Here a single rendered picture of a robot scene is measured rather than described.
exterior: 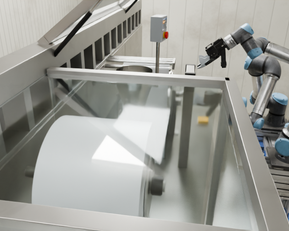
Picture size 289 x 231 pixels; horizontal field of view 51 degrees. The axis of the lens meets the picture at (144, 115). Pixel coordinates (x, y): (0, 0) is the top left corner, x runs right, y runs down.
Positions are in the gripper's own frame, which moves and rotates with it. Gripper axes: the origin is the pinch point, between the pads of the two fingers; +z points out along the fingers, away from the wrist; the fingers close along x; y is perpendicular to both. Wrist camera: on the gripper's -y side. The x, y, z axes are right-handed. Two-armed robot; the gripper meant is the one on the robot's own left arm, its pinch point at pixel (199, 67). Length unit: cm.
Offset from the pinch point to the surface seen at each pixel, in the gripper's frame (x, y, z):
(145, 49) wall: -254, 5, 86
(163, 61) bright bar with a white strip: 26.6, 19.9, 8.9
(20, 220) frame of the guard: 155, 36, 4
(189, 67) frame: 31.1, 10.7, -0.5
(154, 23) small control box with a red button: 56, 39, -5
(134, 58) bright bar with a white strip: 26.3, 30.2, 20.4
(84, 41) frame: 61, 51, 22
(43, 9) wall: -176, 122, 133
